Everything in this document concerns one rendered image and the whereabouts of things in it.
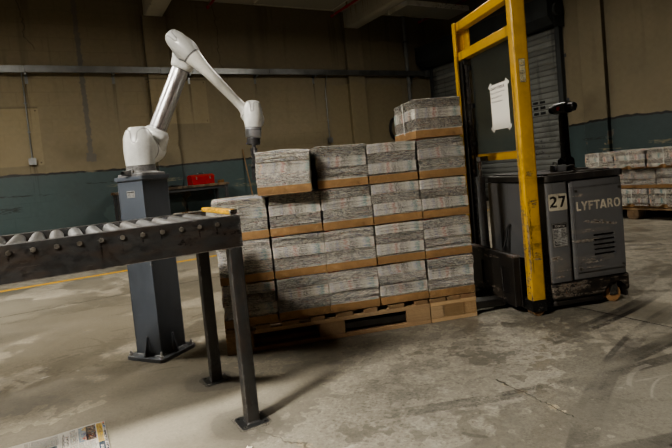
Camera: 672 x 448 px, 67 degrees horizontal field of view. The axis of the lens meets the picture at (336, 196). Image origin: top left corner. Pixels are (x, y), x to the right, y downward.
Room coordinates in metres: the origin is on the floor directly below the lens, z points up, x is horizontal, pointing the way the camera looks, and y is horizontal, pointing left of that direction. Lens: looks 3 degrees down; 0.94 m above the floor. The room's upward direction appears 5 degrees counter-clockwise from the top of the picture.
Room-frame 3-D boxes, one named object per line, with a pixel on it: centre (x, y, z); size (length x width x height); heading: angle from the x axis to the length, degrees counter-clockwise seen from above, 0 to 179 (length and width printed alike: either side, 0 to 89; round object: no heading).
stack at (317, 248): (2.94, 0.12, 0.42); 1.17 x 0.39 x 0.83; 101
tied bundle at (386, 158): (3.02, -0.30, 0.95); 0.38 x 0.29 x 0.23; 10
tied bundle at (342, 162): (2.97, -0.02, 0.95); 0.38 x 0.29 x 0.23; 10
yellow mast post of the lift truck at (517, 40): (2.84, -1.08, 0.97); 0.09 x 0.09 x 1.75; 11
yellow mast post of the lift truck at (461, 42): (3.49, -0.95, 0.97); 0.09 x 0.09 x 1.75; 11
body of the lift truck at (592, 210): (3.24, -1.38, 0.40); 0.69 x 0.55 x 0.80; 11
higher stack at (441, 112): (3.08, -0.59, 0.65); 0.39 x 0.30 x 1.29; 11
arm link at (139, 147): (2.81, 1.06, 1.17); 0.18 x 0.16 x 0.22; 4
